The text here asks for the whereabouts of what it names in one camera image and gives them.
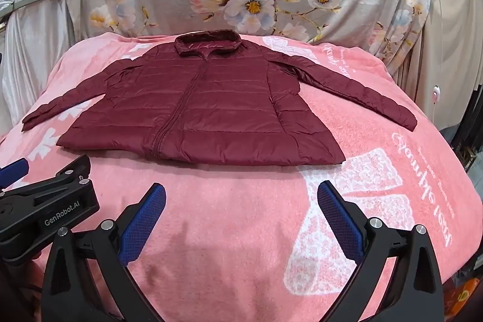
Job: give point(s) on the dark furniture frame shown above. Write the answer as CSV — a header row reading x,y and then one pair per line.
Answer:
x,y
471,126

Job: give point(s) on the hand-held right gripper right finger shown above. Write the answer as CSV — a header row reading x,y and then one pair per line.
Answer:
x,y
339,220

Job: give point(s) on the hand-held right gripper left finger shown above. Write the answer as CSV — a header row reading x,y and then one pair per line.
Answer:
x,y
145,220

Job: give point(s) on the beige curtain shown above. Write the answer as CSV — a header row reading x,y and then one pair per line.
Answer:
x,y
452,43

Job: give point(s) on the silver satin curtain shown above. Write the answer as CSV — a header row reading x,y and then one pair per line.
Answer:
x,y
34,61

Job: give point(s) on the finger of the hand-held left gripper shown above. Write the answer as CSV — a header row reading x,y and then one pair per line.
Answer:
x,y
13,171
56,201

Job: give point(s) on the orange packet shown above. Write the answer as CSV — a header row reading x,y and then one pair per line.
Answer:
x,y
460,297

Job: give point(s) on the maroon puffer jacket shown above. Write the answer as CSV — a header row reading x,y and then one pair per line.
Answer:
x,y
211,110

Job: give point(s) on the pink printed blanket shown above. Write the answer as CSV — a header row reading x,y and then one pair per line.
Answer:
x,y
234,231

